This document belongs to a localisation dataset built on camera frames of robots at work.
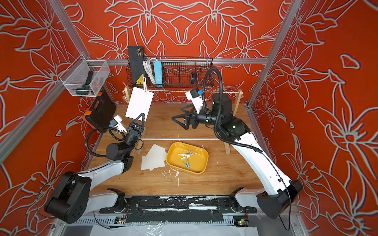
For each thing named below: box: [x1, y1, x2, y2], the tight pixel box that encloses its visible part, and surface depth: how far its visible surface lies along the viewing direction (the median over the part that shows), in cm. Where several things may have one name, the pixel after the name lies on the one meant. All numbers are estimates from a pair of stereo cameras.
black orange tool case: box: [83, 91, 117, 134], surface depth 97 cm
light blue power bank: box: [153, 60, 163, 86], surface depth 91 cm
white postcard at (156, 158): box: [141, 146, 167, 172], surface depth 91 cm
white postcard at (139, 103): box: [125, 86, 155, 121], surface depth 66 cm
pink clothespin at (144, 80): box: [142, 76, 148, 95], surface depth 66 cm
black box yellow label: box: [127, 46, 145, 88], surface depth 89 cm
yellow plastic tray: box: [165, 141, 210, 175], surface depth 90 cm
